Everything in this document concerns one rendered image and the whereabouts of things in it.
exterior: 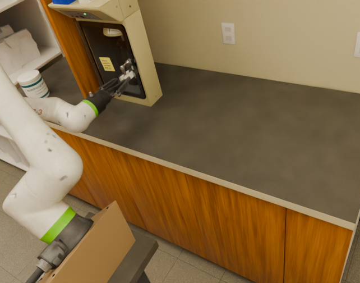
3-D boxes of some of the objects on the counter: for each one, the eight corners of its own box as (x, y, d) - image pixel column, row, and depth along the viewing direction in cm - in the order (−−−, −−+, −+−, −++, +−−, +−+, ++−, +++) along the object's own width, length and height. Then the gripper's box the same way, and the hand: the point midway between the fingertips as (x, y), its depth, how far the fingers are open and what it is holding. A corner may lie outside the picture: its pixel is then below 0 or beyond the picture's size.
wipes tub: (41, 88, 214) (30, 68, 204) (54, 92, 207) (43, 71, 197) (24, 100, 207) (12, 79, 197) (38, 104, 200) (26, 83, 190)
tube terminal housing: (133, 73, 206) (86, -72, 156) (176, 81, 190) (141, -78, 140) (106, 96, 192) (46, -55, 142) (151, 106, 176) (101, -59, 125)
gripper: (107, 96, 145) (140, 68, 159) (84, 91, 153) (118, 64, 166) (113, 110, 150) (144, 81, 164) (90, 104, 157) (122, 77, 171)
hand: (127, 77), depth 163 cm, fingers closed, pressing on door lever
